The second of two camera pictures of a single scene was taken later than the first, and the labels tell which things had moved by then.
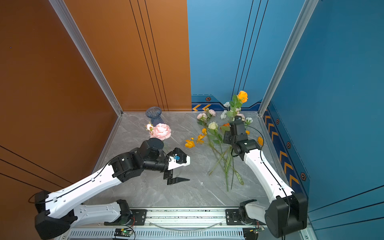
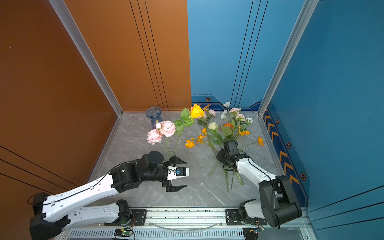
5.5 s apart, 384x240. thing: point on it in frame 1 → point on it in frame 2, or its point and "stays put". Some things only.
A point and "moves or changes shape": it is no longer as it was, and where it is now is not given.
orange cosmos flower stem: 190,144 stays put
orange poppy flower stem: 260,140 stays put
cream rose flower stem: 213,126 stays put
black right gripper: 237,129 → 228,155
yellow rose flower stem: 241,97 → 187,119
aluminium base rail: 177,223 stays put
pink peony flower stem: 160,131 moves or changes shape
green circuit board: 122,232 stays put
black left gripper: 169,175 → 173,188
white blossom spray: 223,114 stays put
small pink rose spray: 203,117 stays put
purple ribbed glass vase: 154,113 stays put
